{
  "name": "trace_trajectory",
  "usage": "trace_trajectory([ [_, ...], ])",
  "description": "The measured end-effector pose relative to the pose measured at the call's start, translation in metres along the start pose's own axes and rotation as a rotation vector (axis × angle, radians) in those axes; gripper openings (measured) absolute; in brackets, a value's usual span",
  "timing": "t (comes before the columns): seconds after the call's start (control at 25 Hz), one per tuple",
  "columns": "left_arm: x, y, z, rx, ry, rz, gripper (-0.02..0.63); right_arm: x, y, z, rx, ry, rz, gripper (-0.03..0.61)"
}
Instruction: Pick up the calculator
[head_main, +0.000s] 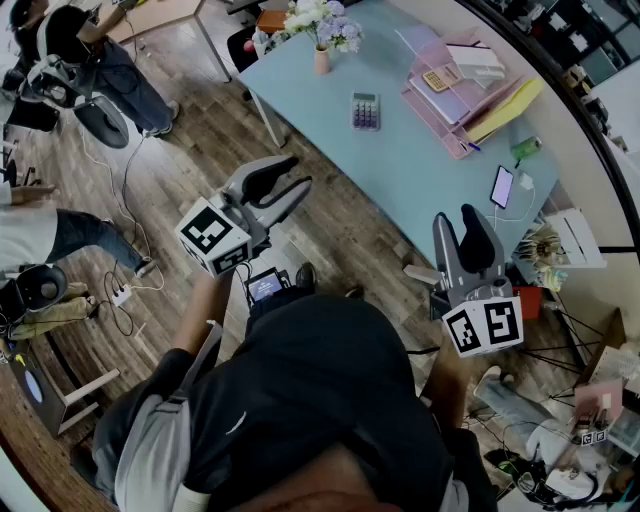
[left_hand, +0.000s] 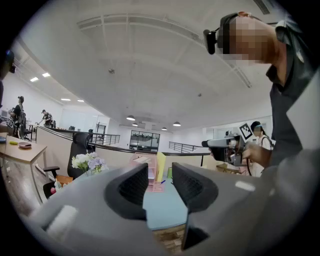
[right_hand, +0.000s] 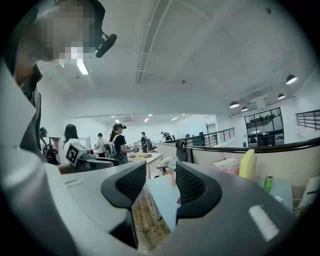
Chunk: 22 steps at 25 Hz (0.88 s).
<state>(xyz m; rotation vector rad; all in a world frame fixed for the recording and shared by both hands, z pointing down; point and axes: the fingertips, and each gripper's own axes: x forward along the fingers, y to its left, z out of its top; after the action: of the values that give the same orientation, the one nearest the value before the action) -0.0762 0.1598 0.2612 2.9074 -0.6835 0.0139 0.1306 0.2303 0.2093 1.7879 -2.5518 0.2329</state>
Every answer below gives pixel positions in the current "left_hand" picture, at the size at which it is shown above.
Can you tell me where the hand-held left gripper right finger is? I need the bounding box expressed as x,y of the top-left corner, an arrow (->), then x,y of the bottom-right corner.
171,161 -> 220,213

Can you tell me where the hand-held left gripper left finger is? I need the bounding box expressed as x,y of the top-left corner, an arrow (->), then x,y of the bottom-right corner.
104,162 -> 150,221

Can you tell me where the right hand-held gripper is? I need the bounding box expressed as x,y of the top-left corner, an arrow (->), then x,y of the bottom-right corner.
201,122 -> 253,167

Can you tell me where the person's right forearm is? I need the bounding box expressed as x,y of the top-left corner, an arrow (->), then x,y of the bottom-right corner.
263,147 -> 274,169

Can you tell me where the person's right hand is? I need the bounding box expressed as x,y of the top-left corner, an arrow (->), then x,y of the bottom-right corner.
243,142 -> 265,169

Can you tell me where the black metal railing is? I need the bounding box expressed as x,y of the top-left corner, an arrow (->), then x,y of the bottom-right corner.
168,141 -> 204,154
90,132 -> 121,147

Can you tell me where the pink mesh desk organizer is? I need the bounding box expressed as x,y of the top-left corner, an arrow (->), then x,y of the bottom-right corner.
129,151 -> 165,193

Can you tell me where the purple white flower bouquet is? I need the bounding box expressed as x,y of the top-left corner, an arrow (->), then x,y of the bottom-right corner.
71,151 -> 110,177

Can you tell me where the black office chair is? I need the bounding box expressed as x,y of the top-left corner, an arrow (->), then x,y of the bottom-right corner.
42,132 -> 96,199

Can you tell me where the orange storage box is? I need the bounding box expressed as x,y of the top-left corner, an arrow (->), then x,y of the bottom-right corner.
54,174 -> 74,189

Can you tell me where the black framed glass door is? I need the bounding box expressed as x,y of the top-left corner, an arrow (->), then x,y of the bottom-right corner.
129,129 -> 161,152

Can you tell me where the beige cubicle partition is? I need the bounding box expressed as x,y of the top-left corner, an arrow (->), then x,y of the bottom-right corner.
35,125 -> 211,179

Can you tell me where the person's dark shirt torso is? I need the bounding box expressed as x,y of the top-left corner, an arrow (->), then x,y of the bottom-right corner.
264,19 -> 320,176

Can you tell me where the light wooden side desk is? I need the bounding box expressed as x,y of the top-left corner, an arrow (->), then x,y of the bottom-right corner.
0,134 -> 48,205

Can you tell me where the person's head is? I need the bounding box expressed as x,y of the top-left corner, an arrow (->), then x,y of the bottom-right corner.
219,11 -> 287,68

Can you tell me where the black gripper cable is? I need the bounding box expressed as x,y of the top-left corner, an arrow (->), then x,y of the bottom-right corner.
245,156 -> 253,177

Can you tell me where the black head-mounted camera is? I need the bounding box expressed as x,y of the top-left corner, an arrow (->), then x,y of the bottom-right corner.
202,13 -> 227,55

